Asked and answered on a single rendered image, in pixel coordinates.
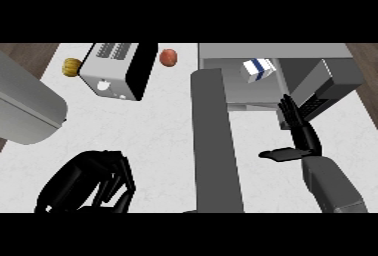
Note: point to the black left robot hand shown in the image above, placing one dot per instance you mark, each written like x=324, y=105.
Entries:
x=82, y=180

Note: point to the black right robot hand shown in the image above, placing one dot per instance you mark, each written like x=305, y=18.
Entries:
x=302, y=133

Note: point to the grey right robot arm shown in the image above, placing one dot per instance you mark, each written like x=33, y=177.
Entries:
x=333, y=186

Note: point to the grey microwave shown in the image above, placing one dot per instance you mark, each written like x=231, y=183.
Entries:
x=296, y=80

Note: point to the dark grey microwave door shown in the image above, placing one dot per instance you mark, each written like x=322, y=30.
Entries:
x=214, y=143

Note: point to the white and blue milk carton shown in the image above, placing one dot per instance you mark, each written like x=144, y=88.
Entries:
x=257, y=70

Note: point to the large grey rounded appliance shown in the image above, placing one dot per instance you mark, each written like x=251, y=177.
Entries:
x=24, y=106

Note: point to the white and black toaster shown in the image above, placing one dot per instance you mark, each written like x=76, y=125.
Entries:
x=118, y=71

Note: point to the yellow cupcake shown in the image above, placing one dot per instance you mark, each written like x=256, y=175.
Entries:
x=71, y=67

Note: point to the red-brown apple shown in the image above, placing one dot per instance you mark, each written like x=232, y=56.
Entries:
x=169, y=57

